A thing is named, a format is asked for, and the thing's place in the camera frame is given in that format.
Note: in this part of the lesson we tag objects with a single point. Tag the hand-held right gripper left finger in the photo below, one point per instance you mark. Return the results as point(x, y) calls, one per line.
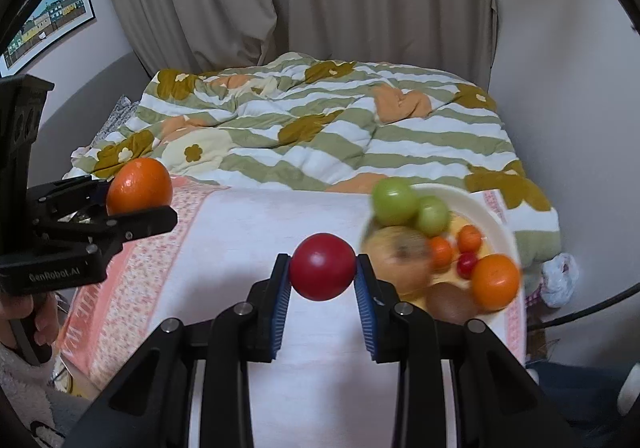
point(282, 308)

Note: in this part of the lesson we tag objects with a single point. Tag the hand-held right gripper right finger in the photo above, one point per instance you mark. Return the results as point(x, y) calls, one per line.
point(365, 313)

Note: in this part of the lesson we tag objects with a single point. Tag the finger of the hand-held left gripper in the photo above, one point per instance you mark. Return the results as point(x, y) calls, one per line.
point(145, 223)
point(65, 193)

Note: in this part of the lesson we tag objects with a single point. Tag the large orange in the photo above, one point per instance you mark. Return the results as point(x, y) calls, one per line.
point(140, 185)
point(495, 280)

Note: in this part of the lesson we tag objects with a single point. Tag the red plum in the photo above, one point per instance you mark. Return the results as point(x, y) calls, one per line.
point(322, 268)
point(467, 264)

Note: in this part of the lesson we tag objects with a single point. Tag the yellow red apple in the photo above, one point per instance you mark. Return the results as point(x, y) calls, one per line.
point(395, 258)

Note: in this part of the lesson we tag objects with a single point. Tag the brown kiwi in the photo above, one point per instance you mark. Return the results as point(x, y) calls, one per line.
point(452, 303)

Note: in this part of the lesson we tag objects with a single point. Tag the small mandarin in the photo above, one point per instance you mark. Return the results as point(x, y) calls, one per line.
point(470, 238)
point(440, 252)

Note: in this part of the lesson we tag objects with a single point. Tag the green apple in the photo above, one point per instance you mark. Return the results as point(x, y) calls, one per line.
point(395, 200)
point(432, 215)

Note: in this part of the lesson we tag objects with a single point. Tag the cream oval plate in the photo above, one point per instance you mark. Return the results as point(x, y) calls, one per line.
point(480, 213)

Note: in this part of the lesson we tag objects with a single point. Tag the person's left forearm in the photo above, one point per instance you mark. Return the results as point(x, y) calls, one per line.
point(25, 393)

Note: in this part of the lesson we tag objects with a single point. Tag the person's left hand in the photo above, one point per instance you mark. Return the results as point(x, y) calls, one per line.
point(45, 320)

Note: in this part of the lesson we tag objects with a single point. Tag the grey patterned cloth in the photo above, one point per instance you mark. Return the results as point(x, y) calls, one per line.
point(117, 113)

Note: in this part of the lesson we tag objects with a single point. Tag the floral striped blanket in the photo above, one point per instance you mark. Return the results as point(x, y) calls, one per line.
point(320, 138)

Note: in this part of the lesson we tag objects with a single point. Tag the white plastic bag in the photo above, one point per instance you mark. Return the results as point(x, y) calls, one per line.
point(560, 278)

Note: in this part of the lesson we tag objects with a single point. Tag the beige curtain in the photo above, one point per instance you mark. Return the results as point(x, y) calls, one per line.
point(350, 3)

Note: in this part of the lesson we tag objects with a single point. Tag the wall poster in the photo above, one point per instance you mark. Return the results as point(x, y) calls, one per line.
point(50, 23)

